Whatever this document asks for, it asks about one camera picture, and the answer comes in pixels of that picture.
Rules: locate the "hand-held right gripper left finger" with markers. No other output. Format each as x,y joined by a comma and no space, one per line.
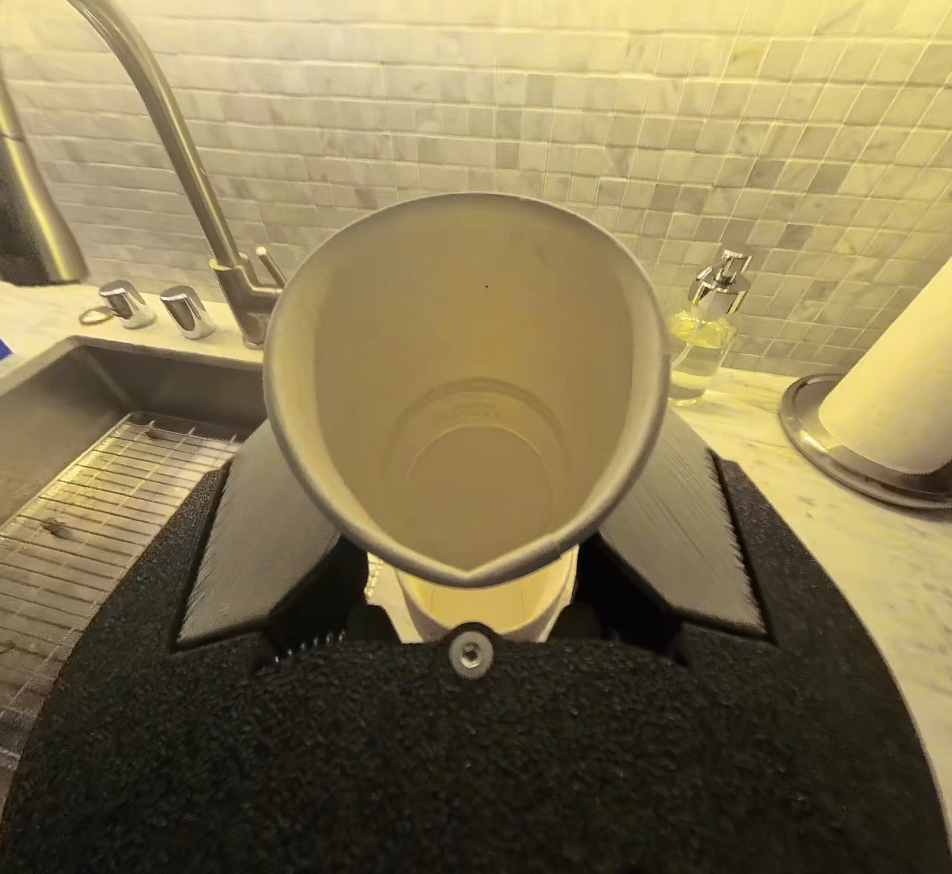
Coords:
253,547

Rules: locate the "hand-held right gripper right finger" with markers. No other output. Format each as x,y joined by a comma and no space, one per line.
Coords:
684,539

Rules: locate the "marble desk countertop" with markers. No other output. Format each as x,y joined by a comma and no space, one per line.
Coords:
855,554

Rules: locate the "dark paper towel holder base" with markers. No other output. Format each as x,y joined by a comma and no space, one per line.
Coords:
807,420

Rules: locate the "glass soap dispenser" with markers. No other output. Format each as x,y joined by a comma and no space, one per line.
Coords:
703,338

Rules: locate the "stainless steel sink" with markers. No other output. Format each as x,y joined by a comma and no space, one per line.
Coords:
67,390

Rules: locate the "chrome sink cap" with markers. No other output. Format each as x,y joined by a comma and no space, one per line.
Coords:
186,310
126,303

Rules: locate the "white paper towel roll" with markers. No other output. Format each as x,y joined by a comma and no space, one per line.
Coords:
892,383

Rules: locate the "steel faucet spray head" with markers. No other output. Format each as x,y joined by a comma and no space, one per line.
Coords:
33,219

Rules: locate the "steel kitchen faucet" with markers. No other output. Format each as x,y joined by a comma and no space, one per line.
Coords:
171,123

